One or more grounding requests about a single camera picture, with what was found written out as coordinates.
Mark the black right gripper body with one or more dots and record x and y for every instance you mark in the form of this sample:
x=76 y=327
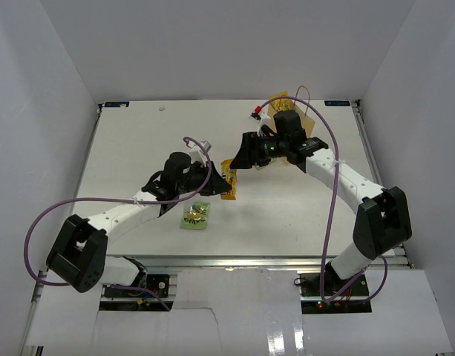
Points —
x=269 y=148

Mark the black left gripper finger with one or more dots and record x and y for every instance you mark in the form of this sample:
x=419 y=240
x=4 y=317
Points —
x=216 y=178
x=213 y=190

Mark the yellow M&M packet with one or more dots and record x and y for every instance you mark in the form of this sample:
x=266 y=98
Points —
x=279 y=102
x=230 y=176

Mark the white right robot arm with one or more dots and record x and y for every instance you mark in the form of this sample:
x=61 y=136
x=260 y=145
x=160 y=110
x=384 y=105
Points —
x=382 y=216

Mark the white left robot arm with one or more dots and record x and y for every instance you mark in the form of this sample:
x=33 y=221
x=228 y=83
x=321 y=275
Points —
x=79 y=254

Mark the brown paper bag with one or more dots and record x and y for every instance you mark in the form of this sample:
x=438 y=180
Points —
x=307 y=122

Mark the green candy packet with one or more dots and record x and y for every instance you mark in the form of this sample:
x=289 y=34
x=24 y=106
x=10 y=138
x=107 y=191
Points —
x=195 y=216

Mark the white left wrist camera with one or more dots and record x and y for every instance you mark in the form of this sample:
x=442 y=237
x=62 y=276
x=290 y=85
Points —
x=197 y=151

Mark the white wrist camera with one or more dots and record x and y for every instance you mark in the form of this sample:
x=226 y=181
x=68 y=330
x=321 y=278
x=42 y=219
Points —
x=263 y=121
x=197 y=151

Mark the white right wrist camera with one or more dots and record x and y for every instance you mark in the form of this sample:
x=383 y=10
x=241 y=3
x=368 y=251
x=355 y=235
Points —
x=263 y=121

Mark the aluminium table front rail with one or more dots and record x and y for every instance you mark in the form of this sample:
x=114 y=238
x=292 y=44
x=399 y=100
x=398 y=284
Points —
x=229 y=262

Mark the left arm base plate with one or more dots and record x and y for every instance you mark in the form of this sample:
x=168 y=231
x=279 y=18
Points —
x=148 y=293

